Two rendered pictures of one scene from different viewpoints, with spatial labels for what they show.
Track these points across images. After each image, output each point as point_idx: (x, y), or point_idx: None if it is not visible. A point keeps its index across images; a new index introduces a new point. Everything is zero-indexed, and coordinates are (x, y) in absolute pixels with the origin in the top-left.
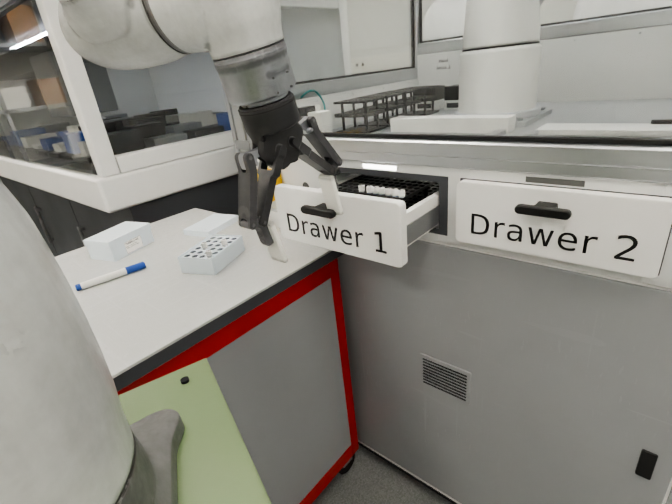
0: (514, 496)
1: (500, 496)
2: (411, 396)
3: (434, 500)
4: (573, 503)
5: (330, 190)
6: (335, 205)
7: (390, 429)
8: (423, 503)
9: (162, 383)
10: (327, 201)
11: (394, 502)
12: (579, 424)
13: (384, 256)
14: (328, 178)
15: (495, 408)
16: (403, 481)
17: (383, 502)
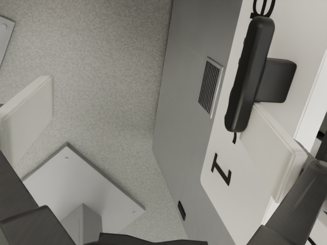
0: (169, 111)
1: (168, 99)
2: (201, 39)
3: (165, 36)
4: (170, 150)
5: (263, 163)
6: (248, 142)
7: (186, 3)
8: (159, 29)
9: None
10: (258, 124)
11: (150, 8)
12: (191, 186)
13: (210, 163)
14: (277, 191)
15: (196, 127)
16: (169, 7)
17: (145, 0)
